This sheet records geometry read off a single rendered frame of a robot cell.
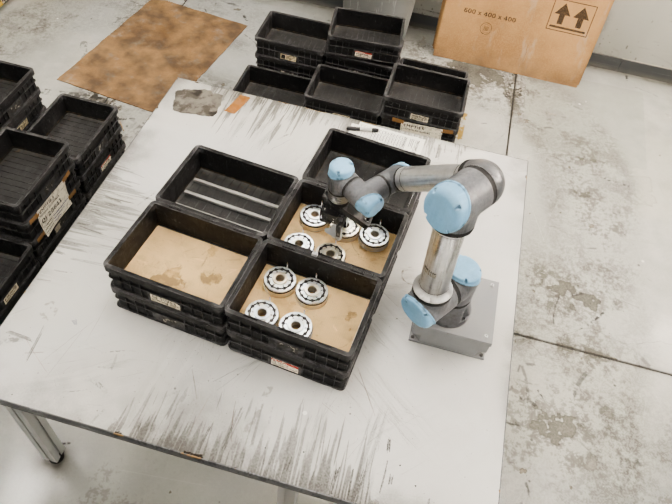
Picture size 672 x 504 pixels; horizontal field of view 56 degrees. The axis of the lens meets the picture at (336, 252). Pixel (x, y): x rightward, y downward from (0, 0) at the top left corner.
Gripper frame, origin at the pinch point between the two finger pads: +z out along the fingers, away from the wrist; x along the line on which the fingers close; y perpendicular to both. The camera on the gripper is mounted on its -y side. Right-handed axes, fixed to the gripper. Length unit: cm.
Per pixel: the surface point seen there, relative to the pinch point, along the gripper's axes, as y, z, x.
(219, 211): 43.1, 1.3, 6.7
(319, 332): -6.7, -2.7, 38.2
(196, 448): 14, 5, 82
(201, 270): 36.6, -2.1, 31.8
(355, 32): 52, 57, -168
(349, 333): -15.3, -2.2, 34.9
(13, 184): 143, 35, 7
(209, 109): 80, 21, -52
